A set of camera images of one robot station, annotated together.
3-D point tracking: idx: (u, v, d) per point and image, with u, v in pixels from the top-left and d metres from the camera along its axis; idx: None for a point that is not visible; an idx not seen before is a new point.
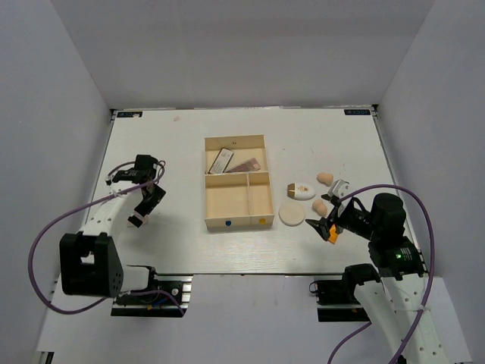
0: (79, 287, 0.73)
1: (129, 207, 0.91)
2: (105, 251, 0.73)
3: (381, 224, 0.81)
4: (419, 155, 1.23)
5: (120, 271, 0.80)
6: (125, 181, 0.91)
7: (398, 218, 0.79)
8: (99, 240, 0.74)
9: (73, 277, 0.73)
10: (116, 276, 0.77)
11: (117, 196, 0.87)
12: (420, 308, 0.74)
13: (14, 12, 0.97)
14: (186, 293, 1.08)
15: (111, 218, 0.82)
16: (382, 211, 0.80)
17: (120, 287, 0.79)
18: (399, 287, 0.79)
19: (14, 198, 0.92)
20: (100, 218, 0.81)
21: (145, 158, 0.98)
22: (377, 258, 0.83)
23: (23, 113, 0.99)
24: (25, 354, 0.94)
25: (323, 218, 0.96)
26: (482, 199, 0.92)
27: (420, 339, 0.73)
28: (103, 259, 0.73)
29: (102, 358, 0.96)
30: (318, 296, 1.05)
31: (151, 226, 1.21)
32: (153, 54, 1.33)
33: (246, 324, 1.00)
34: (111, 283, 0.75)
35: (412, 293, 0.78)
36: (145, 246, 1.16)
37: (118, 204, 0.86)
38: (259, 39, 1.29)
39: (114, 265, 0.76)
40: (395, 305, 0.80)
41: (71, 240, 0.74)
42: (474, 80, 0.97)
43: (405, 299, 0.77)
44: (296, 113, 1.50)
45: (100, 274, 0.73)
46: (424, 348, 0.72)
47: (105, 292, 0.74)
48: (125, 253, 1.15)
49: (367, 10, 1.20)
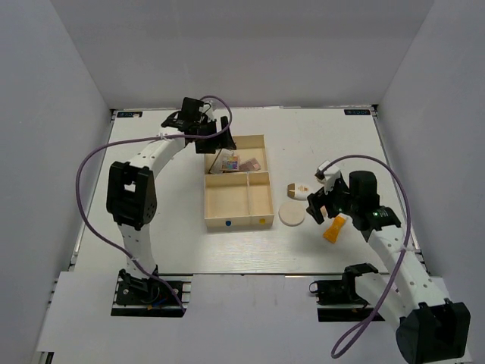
0: (119, 208, 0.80)
1: (171, 152, 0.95)
2: (146, 182, 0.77)
3: (356, 190, 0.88)
4: (419, 155, 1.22)
5: (154, 201, 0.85)
6: (171, 127, 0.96)
7: (371, 184, 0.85)
8: (142, 175, 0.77)
9: (115, 200, 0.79)
10: (150, 205, 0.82)
11: (163, 138, 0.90)
12: (402, 249, 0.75)
13: (13, 11, 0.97)
14: (186, 293, 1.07)
15: (154, 157, 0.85)
16: (357, 180, 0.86)
17: (151, 216, 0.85)
18: (380, 235, 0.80)
19: (14, 197, 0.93)
20: (145, 155, 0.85)
21: (192, 102, 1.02)
22: (358, 220, 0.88)
23: (23, 112, 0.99)
24: (24, 355, 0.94)
25: (311, 204, 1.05)
26: (482, 199, 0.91)
27: (408, 274, 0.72)
28: (142, 193, 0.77)
29: (101, 359, 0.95)
30: (318, 296, 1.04)
31: (193, 188, 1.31)
32: (152, 54, 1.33)
33: (248, 324, 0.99)
34: (145, 212, 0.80)
35: (394, 239, 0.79)
36: (189, 205, 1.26)
37: (163, 145, 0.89)
38: (259, 39, 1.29)
39: (151, 196, 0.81)
40: (384, 258, 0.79)
41: (119, 167, 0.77)
42: (474, 78, 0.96)
43: (387, 246, 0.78)
44: (295, 113, 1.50)
45: (139, 205, 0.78)
46: (415, 283, 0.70)
47: (140, 218, 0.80)
48: (172, 207, 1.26)
49: (365, 10, 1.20)
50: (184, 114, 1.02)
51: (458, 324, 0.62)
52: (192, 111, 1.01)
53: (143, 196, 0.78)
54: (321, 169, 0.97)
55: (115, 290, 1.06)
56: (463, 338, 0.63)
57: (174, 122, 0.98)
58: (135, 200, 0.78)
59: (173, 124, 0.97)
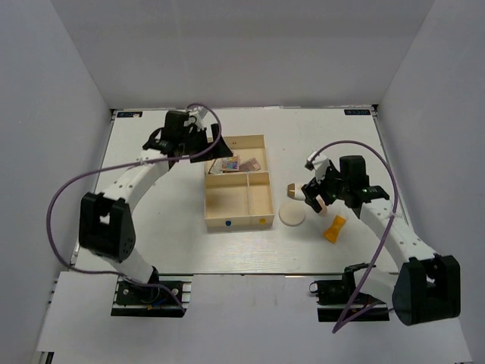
0: (92, 243, 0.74)
1: (154, 177, 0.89)
2: (120, 215, 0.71)
3: (345, 171, 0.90)
4: (419, 155, 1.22)
5: (132, 236, 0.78)
6: (154, 152, 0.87)
7: (361, 164, 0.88)
8: (115, 208, 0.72)
9: (89, 236, 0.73)
10: (127, 241, 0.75)
11: (142, 163, 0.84)
12: (392, 214, 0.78)
13: (13, 11, 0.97)
14: (186, 293, 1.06)
15: (132, 185, 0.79)
16: (346, 161, 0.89)
17: (129, 252, 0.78)
18: (370, 207, 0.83)
19: (14, 197, 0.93)
20: (122, 184, 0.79)
21: (173, 117, 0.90)
22: (348, 198, 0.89)
23: (23, 112, 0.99)
24: (24, 355, 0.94)
25: (306, 196, 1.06)
26: (483, 199, 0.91)
27: (398, 236, 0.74)
28: (116, 227, 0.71)
29: (101, 359, 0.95)
30: (318, 296, 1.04)
31: (193, 188, 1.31)
32: (152, 53, 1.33)
33: (248, 324, 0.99)
34: (121, 247, 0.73)
35: (383, 208, 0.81)
36: (189, 205, 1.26)
37: (142, 172, 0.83)
38: (259, 38, 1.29)
39: (126, 231, 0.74)
40: (374, 226, 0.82)
41: (91, 200, 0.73)
42: (474, 78, 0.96)
43: (377, 214, 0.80)
44: (295, 113, 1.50)
45: (112, 240, 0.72)
46: (405, 242, 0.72)
47: (116, 254, 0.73)
48: (172, 207, 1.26)
49: (365, 10, 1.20)
50: (167, 130, 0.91)
51: (448, 276, 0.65)
52: (176, 129, 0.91)
53: (116, 230, 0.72)
54: (310, 159, 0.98)
55: (115, 290, 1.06)
56: (456, 293, 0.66)
57: (157, 142, 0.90)
58: (108, 235, 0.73)
59: (155, 145, 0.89)
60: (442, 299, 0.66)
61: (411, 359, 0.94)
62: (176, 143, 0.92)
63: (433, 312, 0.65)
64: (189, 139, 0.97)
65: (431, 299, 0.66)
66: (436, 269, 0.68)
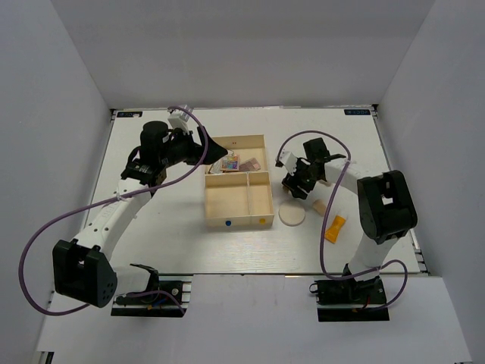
0: (70, 292, 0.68)
1: (133, 211, 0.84)
2: (95, 265, 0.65)
3: (309, 153, 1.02)
4: (418, 155, 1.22)
5: (114, 278, 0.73)
6: (132, 181, 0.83)
7: (319, 141, 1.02)
8: (90, 257, 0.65)
9: (64, 284, 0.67)
10: (107, 287, 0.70)
11: (119, 199, 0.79)
12: (346, 161, 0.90)
13: (12, 11, 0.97)
14: (186, 293, 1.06)
15: (108, 227, 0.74)
16: (307, 143, 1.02)
17: (111, 294, 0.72)
18: (331, 164, 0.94)
19: (13, 198, 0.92)
20: (97, 226, 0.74)
21: (150, 138, 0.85)
22: (316, 167, 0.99)
23: (23, 113, 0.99)
24: (23, 355, 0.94)
25: (290, 187, 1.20)
26: (482, 199, 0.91)
27: (355, 171, 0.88)
28: (92, 277, 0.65)
29: (101, 359, 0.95)
30: (318, 296, 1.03)
31: (193, 189, 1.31)
32: (151, 53, 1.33)
33: (248, 324, 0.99)
34: (100, 295, 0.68)
35: (339, 161, 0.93)
36: (189, 205, 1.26)
37: (120, 211, 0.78)
38: (259, 39, 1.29)
39: (106, 277, 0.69)
40: (335, 177, 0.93)
41: (63, 249, 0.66)
42: (474, 78, 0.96)
43: (334, 164, 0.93)
44: (295, 114, 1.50)
45: (89, 289, 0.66)
46: (359, 174, 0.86)
47: (95, 302, 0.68)
48: (172, 208, 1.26)
49: (365, 10, 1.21)
50: (145, 152, 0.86)
51: (397, 186, 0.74)
52: (156, 150, 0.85)
53: (93, 282, 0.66)
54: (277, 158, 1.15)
55: None
56: (408, 200, 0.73)
57: (136, 169, 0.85)
58: (86, 285, 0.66)
59: (135, 173, 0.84)
60: (398, 207, 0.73)
61: (411, 358, 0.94)
62: (158, 166, 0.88)
63: (395, 221, 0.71)
64: (175, 152, 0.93)
65: (388, 208, 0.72)
66: (388, 186, 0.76)
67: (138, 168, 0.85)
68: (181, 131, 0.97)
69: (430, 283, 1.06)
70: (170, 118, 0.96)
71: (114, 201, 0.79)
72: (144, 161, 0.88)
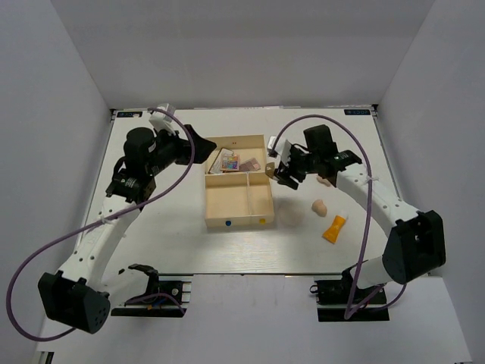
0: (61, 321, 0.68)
1: (120, 231, 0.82)
2: (81, 299, 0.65)
3: (313, 145, 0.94)
4: (418, 155, 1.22)
5: (105, 302, 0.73)
6: (118, 205, 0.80)
7: (325, 133, 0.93)
8: (76, 290, 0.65)
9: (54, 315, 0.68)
10: (98, 312, 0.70)
11: (104, 221, 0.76)
12: (368, 179, 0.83)
13: (12, 11, 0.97)
14: (186, 293, 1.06)
15: (94, 256, 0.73)
16: (310, 134, 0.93)
17: (103, 318, 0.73)
18: (346, 174, 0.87)
19: (13, 198, 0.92)
20: (82, 255, 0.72)
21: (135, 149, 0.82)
22: (323, 167, 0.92)
23: (23, 113, 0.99)
24: (23, 355, 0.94)
25: (280, 179, 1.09)
26: (482, 199, 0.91)
27: (382, 199, 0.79)
28: (80, 309, 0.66)
29: (101, 359, 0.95)
30: (318, 296, 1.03)
31: (193, 189, 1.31)
32: (151, 52, 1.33)
33: (247, 324, 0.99)
34: (92, 323, 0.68)
35: (359, 174, 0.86)
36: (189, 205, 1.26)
37: (104, 236, 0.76)
38: (258, 38, 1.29)
39: (95, 305, 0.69)
40: (351, 189, 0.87)
41: (48, 284, 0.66)
42: (474, 78, 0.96)
43: (355, 181, 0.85)
44: (295, 114, 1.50)
45: (79, 318, 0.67)
46: (388, 205, 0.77)
47: (89, 329, 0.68)
48: (172, 208, 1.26)
49: (365, 9, 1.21)
50: (130, 164, 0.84)
51: (433, 230, 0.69)
52: (142, 161, 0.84)
53: (82, 312, 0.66)
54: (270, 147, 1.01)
55: None
56: (442, 246, 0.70)
57: (123, 183, 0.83)
58: (75, 315, 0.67)
59: (121, 189, 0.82)
60: (429, 252, 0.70)
61: (411, 358, 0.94)
62: (145, 179, 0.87)
63: (423, 266, 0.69)
64: (162, 156, 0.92)
65: (420, 254, 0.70)
66: (420, 225, 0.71)
67: (126, 182, 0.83)
68: (166, 133, 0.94)
69: (430, 283, 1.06)
70: (154, 120, 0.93)
71: (98, 224, 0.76)
72: (129, 173, 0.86)
